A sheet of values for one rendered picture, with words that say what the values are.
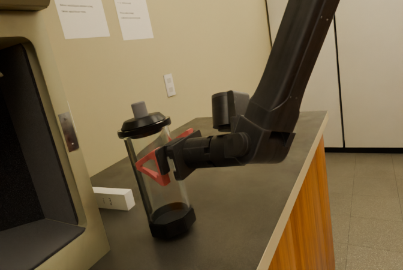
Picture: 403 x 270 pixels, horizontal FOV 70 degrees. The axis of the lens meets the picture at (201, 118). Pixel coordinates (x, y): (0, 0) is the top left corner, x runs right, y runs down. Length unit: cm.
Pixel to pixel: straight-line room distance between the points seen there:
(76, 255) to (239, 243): 30
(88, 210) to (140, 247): 13
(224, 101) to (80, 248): 38
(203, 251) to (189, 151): 19
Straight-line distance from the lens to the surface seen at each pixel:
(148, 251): 63
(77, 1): 122
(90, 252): 64
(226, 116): 49
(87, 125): 114
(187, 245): 61
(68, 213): 65
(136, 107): 58
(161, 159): 51
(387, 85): 318
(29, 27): 57
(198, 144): 51
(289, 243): 86
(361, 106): 322
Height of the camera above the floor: 129
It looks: 13 degrees down
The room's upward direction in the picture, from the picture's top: 11 degrees counter-clockwise
